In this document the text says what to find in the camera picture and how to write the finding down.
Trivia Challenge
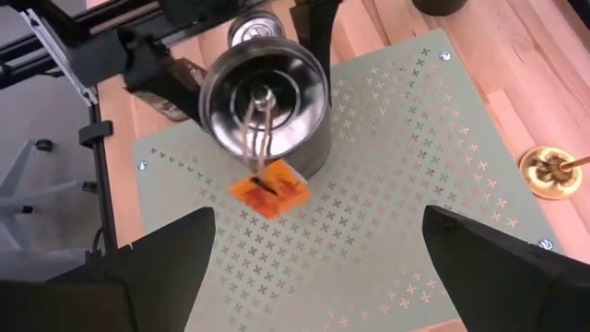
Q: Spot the grey office chair base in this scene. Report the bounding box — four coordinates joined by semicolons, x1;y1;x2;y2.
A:
0;137;93;253

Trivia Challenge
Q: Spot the black aluminium table frame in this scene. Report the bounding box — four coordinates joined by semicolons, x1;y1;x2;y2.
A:
0;0;176;254

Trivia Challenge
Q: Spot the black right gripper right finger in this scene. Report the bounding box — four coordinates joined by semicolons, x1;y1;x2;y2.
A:
421;205;590;332

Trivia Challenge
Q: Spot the silver aluminium extrusion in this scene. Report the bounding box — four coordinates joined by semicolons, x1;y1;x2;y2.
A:
20;7;99;106

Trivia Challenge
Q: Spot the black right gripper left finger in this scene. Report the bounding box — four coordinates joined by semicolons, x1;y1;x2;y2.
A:
0;206;217;332

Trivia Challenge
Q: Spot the gold candlestick holder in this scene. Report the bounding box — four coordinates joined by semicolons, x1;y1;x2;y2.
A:
518;146;590;202

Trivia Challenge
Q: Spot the black table edge clamp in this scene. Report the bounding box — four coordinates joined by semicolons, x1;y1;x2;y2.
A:
77;120;114;147

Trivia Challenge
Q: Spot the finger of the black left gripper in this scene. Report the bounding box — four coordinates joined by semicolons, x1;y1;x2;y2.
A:
289;0;345;107
133;50;208;125

